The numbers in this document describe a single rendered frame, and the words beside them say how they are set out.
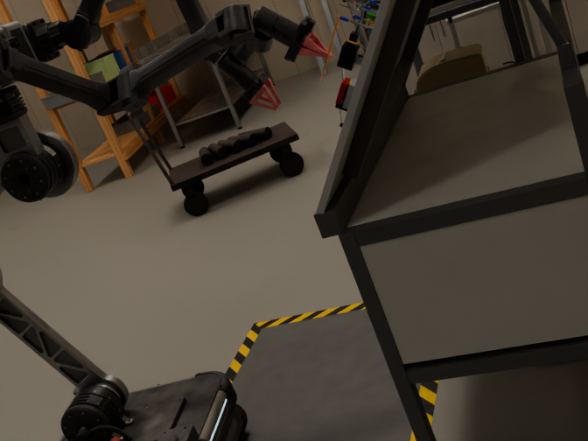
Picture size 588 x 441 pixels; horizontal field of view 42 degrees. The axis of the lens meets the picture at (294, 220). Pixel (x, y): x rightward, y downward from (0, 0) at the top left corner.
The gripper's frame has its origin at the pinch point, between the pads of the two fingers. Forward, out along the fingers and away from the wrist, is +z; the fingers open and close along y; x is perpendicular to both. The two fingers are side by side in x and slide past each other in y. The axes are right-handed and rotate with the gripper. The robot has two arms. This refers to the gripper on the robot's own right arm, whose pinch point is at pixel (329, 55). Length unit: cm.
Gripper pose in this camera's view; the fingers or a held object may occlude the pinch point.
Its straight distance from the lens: 186.3
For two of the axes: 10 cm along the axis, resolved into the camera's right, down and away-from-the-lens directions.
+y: -4.0, 7.4, 5.4
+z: 8.8, 4.8, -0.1
